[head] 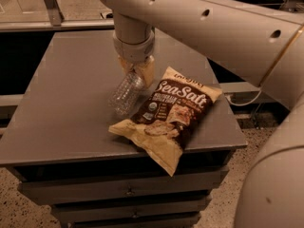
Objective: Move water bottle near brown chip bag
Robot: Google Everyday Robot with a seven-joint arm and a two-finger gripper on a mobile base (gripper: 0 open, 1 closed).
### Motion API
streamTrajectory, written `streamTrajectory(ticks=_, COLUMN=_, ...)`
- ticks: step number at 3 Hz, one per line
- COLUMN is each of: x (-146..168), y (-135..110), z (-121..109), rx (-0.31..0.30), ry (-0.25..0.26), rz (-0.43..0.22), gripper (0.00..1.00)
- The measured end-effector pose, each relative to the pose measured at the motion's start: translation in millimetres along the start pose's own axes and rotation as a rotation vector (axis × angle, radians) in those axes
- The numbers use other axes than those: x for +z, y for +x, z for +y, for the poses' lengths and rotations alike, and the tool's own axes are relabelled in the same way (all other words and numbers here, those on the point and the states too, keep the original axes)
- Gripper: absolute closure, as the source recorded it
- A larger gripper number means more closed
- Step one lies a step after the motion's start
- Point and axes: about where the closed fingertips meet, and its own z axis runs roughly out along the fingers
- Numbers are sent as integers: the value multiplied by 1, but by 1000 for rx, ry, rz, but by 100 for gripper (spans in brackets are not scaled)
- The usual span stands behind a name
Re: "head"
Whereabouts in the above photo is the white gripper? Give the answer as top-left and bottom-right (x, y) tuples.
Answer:
(113, 32), (155, 88)

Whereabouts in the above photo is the clear plastic water bottle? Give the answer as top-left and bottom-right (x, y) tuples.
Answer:
(109, 72), (145, 116)

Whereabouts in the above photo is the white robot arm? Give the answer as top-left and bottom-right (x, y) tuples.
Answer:
(101, 0), (304, 228)

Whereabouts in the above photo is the brown sea salt chip bag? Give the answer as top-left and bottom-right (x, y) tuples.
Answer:
(109, 67), (221, 176)

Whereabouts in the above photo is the grey drawer cabinet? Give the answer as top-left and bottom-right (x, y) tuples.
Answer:
(0, 30), (246, 228)

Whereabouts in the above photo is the white cable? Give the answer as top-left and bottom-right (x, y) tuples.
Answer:
(226, 88), (264, 107)

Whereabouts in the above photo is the metal railing frame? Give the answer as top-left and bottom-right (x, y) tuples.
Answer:
(0, 0), (303, 37)

